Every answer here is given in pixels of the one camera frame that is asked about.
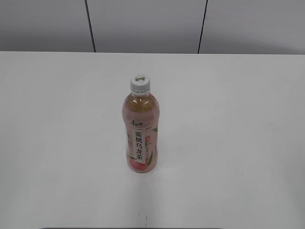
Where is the pink peach tea bottle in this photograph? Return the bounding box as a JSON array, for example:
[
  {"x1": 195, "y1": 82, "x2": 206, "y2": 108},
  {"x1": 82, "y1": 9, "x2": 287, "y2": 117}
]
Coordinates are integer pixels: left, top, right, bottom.
[{"x1": 122, "y1": 92, "x2": 160, "y2": 173}]

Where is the white bottle cap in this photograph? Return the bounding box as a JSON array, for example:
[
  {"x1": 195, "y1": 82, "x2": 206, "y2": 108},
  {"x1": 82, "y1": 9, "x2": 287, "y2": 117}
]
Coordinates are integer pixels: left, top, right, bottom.
[{"x1": 130, "y1": 74, "x2": 151, "y2": 93}]

